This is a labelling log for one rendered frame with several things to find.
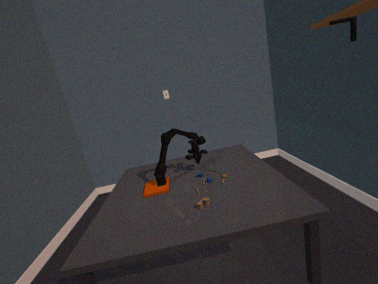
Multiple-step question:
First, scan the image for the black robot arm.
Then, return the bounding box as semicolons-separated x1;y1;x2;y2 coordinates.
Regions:
154;128;206;187

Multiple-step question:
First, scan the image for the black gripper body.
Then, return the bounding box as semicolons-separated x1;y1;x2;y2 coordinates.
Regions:
186;147;207;160

